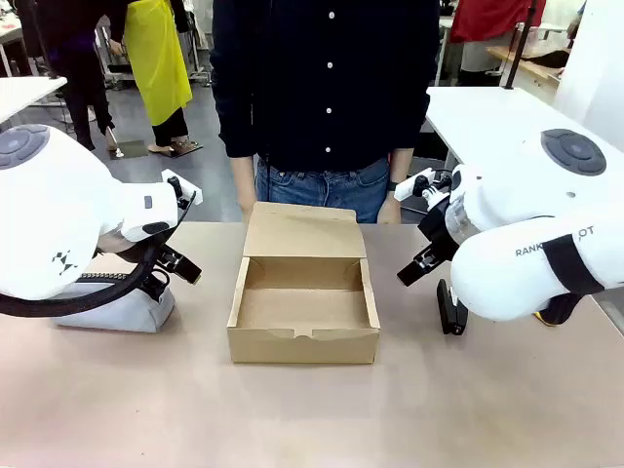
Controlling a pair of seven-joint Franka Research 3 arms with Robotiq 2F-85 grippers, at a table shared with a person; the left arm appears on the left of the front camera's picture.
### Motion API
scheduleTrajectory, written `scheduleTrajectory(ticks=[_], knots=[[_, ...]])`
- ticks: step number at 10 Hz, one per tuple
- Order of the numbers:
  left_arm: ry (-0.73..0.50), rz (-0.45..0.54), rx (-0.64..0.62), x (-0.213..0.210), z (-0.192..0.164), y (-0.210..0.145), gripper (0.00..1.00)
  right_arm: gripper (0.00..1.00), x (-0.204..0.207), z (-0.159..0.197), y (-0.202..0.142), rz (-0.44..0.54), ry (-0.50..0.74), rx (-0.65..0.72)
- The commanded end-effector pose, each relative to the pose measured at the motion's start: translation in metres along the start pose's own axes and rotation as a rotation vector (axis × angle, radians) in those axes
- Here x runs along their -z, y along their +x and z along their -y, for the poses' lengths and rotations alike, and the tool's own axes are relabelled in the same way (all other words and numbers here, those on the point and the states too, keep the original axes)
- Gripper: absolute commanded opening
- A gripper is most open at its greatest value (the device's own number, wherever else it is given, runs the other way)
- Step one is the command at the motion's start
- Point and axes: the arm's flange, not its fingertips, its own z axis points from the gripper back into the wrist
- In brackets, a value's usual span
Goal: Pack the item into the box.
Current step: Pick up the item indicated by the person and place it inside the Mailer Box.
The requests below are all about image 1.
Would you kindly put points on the person's left forearm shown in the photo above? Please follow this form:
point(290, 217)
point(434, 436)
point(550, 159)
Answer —
point(401, 166)

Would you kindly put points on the black floor plate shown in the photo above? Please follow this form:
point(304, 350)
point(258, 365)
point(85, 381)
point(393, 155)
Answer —
point(187, 147)

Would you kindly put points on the dark floor mat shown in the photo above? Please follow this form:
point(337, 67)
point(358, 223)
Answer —
point(131, 148)

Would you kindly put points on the person's right forearm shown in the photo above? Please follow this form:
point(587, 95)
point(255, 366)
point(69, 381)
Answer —
point(243, 180)

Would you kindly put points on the person in red shirt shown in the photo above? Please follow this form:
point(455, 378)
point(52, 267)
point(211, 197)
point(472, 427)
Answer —
point(492, 24)

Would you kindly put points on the white stick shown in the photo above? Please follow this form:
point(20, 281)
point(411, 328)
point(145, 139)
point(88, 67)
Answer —
point(113, 141)

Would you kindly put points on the person's left hand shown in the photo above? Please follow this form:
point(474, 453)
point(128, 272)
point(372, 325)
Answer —
point(390, 209)

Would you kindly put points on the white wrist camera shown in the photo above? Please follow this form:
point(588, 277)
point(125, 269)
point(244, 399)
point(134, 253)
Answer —
point(184, 187)
point(414, 185)

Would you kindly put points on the person in navy shirt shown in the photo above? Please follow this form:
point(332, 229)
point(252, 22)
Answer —
point(322, 83)

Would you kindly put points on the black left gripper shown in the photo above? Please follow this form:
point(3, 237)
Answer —
point(168, 256)

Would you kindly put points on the metal cart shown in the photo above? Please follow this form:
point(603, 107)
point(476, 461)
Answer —
point(112, 63)

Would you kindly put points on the black wristwatch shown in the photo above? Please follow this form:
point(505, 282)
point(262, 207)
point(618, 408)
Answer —
point(393, 186)

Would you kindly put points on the person in dark clothes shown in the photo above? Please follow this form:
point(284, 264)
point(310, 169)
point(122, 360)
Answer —
point(78, 58)

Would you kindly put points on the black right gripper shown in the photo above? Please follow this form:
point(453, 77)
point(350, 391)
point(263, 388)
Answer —
point(439, 229)

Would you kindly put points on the grey zipper pouch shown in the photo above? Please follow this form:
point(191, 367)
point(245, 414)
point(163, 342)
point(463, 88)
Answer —
point(122, 309)

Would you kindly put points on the wooden table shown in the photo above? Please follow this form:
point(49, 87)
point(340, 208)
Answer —
point(529, 66)

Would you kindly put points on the brown cardboard box with lid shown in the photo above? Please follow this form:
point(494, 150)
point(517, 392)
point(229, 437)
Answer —
point(302, 307)

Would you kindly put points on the person in yellow apron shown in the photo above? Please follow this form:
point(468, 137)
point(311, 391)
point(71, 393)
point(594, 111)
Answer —
point(161, 63)

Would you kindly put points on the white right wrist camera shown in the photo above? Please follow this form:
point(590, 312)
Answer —
point(414, 185)

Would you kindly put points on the person's right hand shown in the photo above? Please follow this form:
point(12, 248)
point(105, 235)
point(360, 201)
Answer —
point(247, 212)

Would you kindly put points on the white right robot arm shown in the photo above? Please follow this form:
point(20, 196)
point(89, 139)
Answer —
point(517, 209)

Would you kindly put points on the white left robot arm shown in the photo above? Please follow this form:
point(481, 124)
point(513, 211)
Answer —
point(58, 195)

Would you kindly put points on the black stapler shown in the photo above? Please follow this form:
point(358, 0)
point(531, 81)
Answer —
point(451, 312)

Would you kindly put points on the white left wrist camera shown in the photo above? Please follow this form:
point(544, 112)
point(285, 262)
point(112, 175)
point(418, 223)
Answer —
point(184, 187)

